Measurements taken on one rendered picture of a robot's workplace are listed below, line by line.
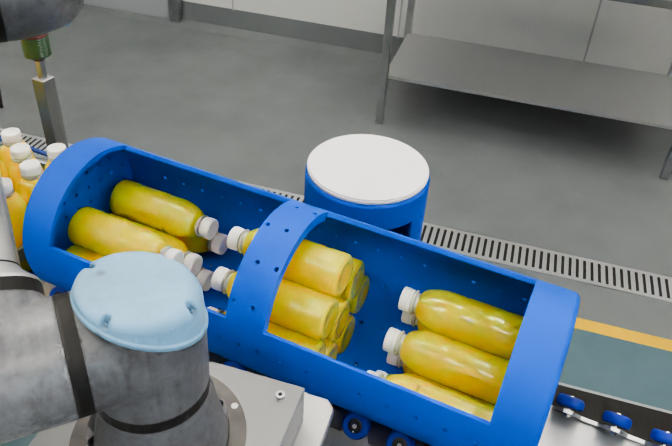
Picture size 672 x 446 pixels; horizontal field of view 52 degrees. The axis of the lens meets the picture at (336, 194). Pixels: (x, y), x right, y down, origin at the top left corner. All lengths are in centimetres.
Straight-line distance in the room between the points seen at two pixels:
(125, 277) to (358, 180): 91
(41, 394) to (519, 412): 58
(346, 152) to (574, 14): 295
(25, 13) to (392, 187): 89
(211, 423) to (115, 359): 16
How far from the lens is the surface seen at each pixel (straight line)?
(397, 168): 156
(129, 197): 130
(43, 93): 185
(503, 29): 444
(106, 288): 65
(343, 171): 153
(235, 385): 86
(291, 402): 84
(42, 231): 123
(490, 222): 320
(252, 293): 102
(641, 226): 346
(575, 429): 127
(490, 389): 107
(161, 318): 63
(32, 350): 64
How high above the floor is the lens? 189
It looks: 36 degrees down
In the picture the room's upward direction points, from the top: 4 degrees clockwise
